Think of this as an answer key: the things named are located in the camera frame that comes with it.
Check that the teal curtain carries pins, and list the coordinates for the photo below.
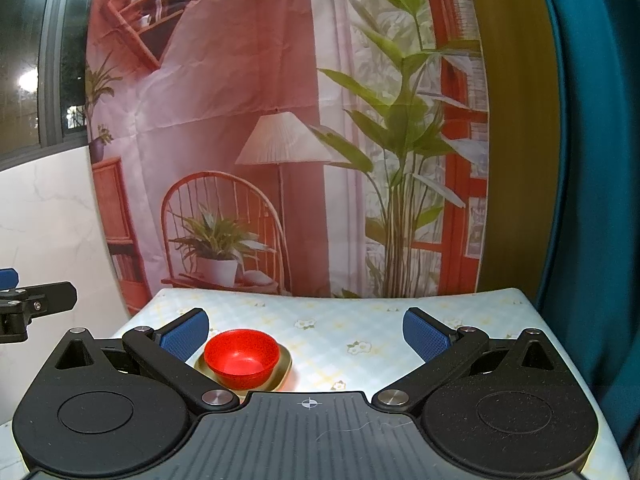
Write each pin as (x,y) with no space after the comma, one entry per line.
(600,160)

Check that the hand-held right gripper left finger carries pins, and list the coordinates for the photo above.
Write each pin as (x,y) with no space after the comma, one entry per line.
(185,334)

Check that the printed backdrop cloth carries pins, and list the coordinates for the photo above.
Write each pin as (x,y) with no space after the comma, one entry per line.
(225,85)

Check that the red bowl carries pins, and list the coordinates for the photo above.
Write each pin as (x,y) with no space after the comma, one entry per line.
(240,355)

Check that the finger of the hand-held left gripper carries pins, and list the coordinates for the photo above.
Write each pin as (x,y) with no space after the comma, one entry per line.
(50,299)
(7,278)

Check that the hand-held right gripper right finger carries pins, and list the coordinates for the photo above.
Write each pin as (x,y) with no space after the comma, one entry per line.
(425,335)

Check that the green plate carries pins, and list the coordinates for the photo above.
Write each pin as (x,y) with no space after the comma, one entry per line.
(283,366)

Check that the olive curtain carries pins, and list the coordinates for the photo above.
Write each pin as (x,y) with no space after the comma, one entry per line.
(520,135)

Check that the dark glass window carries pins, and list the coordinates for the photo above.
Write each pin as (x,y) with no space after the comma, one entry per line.
(20,35)

